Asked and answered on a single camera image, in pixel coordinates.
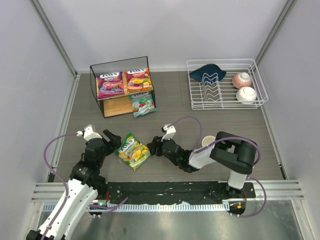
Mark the green Fox's spring tea bag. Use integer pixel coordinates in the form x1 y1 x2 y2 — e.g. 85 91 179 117
114 133 151 172

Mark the teal Fox's blossom candy bag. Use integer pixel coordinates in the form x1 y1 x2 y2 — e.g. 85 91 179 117
129 92 157 118

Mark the purple Fox's berries candy bag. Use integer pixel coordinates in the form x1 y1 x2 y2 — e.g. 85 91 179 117
96 71 125 100

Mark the orange Fox's fruits candy bag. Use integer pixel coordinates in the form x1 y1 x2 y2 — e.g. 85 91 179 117
124 68 153 94

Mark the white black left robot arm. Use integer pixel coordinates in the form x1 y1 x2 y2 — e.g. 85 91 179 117
26 125 121 240

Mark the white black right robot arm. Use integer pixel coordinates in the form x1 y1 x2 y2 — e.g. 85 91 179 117
147 131 261 195

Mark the light blue mug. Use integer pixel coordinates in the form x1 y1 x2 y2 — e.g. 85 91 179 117
201 135 216 147

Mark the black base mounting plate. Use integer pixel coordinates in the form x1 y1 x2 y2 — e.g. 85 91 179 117
105 181 256 205

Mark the dark blue plate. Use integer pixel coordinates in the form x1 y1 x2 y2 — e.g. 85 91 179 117
189 63 227 85

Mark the white bowl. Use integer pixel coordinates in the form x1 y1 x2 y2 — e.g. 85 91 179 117
236 86 257 105

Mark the pink patterned bowl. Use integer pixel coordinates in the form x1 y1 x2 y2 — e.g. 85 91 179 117
232 72 252 89

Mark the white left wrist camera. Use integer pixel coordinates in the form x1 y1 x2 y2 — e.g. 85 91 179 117
76 124 102 142

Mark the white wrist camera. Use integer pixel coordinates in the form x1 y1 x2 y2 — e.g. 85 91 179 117
161 124 176 142
76 124 102 142

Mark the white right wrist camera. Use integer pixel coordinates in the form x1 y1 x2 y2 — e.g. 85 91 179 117
161 124 176 142

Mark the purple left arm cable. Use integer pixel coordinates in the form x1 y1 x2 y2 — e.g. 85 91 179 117
39 132 130 240

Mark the black wire wooden shelf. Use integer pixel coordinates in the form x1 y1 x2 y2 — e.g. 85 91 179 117
89 56 156 118

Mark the white wire dish rack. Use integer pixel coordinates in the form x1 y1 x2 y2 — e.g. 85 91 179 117
186 58 269 110

